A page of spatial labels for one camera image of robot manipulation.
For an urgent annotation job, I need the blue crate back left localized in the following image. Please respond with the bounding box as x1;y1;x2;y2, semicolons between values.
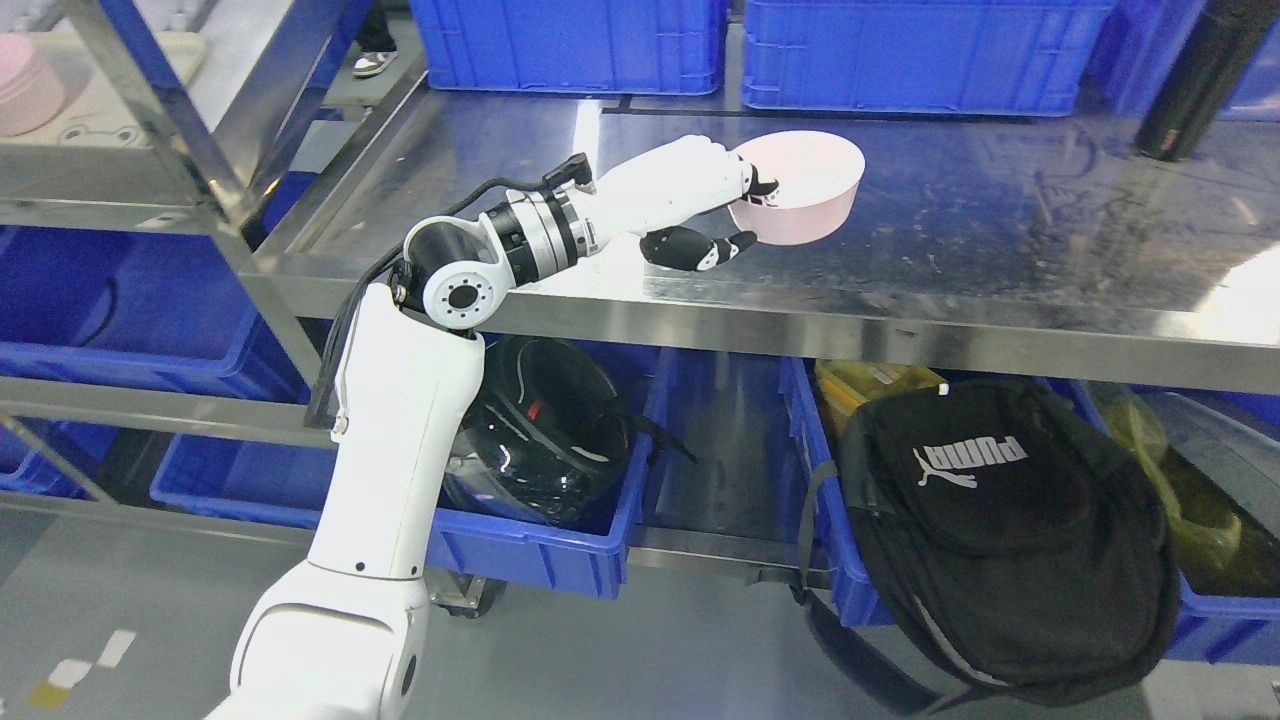
410;1;730;96

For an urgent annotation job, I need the stack of pink bowls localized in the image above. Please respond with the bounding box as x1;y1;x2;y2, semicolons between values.
1;33;67;137

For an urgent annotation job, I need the white foam shelf liner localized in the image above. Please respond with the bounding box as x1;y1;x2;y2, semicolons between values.
76;1;330;137

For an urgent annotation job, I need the cream bear tray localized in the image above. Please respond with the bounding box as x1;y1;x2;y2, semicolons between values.
3;31;152;150

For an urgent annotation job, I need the yellow plastic bag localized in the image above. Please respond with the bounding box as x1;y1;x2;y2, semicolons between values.
1083;380;1243;585

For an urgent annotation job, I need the blue bin holding backpack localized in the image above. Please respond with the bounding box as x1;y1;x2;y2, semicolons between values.
780;357;1279;666

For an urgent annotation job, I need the black thermos bottle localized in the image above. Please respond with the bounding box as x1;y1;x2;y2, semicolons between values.
1134;1;1277;161

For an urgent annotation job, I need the black helmet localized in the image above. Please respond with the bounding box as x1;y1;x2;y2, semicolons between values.
443;336;698;528

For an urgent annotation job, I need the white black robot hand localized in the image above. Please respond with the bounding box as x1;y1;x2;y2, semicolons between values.
477;135;780;290

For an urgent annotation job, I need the black Puma backpack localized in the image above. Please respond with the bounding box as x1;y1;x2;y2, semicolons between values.
790;378;1181;717

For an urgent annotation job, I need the blue crate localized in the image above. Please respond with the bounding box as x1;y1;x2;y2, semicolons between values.
410;1;730;96
741;1;1115;117

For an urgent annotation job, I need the blue crate back right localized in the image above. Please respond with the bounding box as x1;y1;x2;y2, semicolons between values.
741;1;1115;117

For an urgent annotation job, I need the blue bin holding helmet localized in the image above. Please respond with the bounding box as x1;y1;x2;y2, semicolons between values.
428;341;666;600

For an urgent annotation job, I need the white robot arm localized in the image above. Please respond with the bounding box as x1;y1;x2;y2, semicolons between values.
211;217;515;719

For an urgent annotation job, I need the blue bin left middle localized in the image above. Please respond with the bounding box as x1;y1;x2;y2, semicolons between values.
1;225;308;404

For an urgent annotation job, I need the pink plastic bowl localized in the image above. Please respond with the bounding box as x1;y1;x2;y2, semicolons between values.
730;129;867;246

